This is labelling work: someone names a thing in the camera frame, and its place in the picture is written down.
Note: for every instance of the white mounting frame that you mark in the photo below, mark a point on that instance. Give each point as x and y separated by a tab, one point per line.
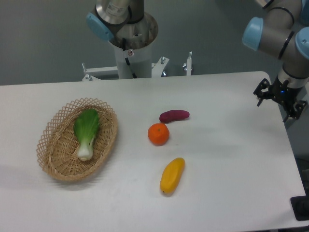
169	67

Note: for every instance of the green bok choy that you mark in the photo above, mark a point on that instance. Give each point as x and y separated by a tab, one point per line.
85	129

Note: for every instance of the yellow mango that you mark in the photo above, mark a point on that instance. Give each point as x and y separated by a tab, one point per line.
171	175

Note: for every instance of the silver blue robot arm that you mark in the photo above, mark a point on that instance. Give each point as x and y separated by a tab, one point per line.
272	34

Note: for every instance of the orange tangerine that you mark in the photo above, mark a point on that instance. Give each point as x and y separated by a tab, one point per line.
158	134

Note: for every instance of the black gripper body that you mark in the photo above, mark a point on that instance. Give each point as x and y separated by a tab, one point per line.
284	95

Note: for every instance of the black device at table edge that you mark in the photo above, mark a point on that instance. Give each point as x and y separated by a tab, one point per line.
300	205

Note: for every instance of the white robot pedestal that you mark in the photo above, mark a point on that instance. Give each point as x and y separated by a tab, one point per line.
133	48

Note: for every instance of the purple sweet potato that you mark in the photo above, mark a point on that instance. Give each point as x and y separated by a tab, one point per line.
173	115

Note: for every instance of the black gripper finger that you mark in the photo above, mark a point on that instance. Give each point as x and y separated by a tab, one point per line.
262	91
294	109

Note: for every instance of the woven wicker basket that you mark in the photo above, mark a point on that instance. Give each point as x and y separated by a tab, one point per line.
58	146

